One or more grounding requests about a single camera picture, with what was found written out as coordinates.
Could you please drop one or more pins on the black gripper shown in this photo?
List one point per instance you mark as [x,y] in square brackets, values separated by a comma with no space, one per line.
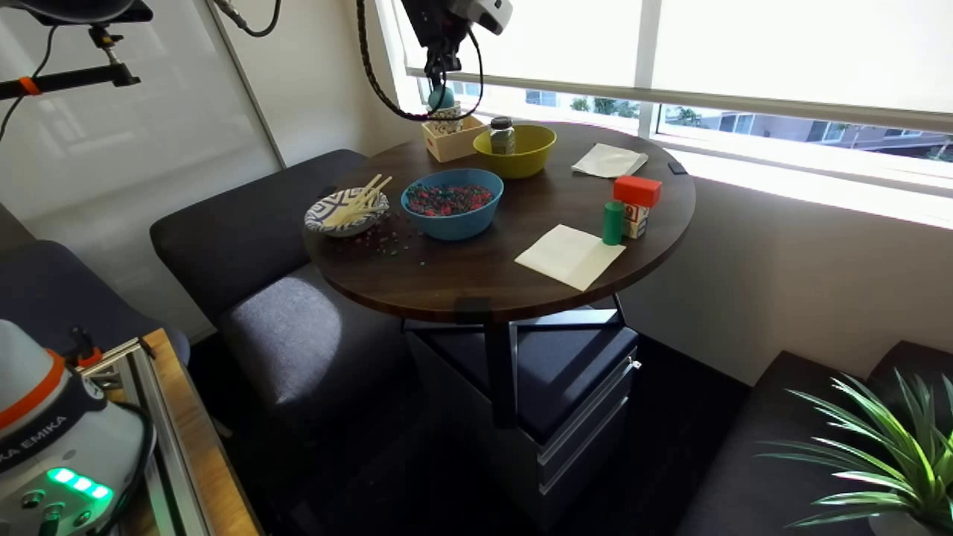
[434,22]

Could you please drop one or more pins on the blue measuring cup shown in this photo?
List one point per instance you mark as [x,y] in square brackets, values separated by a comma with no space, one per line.
[443,98]

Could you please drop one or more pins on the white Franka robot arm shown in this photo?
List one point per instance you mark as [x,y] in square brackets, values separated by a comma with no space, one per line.
[62,435]

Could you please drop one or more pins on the yellow bowl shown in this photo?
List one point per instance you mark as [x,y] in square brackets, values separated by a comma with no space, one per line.
[516,165]

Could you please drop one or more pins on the colourful cereal heap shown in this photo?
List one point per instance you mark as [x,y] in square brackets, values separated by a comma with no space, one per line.
[452,201]

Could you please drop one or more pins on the blue bowl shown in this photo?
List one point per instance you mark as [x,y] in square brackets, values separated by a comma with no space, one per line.
[452,228]

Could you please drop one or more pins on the scattered cereal pieces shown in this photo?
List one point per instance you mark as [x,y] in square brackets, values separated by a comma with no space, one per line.
[397,241]

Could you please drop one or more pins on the cream wooden box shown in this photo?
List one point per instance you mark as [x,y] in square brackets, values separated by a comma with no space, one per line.
[452,144]

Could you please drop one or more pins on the glass jar with dark lid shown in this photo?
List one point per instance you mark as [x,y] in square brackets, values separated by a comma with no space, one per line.
[503,137]

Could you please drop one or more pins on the cream plastic knife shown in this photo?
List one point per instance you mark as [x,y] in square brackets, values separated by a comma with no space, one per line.
[370,198]

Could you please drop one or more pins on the cream plastic spoon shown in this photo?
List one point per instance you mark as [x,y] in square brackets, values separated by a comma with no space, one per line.
[360,190]

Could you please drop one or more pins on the cream plastic fork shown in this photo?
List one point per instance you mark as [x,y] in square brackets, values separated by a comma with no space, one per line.
[343,210]

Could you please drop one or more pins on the white paper napkin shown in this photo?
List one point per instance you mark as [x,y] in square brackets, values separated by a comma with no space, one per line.
[613,161]
[570,256]

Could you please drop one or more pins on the blue patterned paper plate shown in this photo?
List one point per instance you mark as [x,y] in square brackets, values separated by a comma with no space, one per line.
[322,220]

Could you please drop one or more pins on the red toy block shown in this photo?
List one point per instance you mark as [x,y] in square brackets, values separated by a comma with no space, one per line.
[640,193]

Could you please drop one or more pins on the green toy cylinder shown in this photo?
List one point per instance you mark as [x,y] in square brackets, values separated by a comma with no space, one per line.
[616,223]

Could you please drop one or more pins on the dark upholstered sofa seat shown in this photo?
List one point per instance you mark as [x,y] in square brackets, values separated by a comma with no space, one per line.
[257,256]

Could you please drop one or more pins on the black table leg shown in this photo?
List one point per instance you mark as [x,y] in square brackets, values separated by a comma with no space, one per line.
[498,366]

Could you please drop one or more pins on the blue-grey ottoman with drawers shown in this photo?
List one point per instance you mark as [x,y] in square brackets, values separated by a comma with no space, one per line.
[576,396]

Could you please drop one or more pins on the wooden mounting board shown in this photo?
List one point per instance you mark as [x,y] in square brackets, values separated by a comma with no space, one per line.
[212,464]

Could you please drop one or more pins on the dark bench seat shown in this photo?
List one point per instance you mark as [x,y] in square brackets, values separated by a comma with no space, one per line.
[735,464]

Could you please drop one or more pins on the green spiky potted plant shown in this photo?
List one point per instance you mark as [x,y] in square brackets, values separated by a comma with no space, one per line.
[884,447]

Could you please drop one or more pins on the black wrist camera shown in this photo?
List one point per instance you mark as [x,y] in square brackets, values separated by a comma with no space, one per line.
[486,13]

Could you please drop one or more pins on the white window frame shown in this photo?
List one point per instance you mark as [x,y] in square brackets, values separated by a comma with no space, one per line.
[695,98]

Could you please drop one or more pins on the black camera boom with clamps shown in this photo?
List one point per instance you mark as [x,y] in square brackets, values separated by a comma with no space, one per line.
[71,74]

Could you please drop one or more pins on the aluminium profile frame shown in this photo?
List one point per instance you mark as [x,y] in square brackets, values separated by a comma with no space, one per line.
[165,435]

